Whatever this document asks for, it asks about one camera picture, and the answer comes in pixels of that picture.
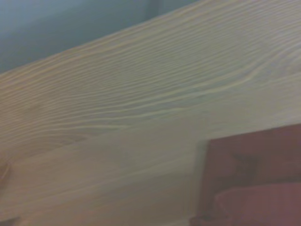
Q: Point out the rust red shorts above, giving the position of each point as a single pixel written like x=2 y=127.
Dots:
x=254 y=179

